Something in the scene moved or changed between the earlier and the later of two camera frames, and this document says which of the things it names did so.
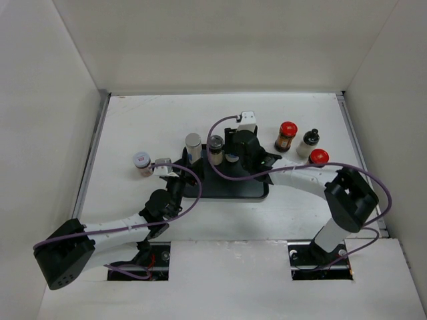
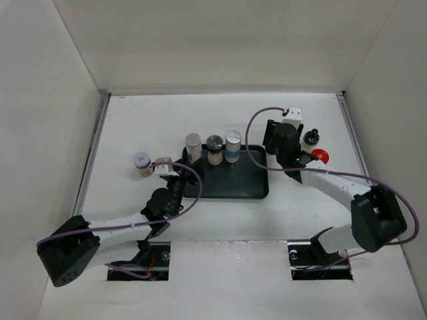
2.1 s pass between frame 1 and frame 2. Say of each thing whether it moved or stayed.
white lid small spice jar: stayed
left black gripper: stayed
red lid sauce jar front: stayed
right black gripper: moved
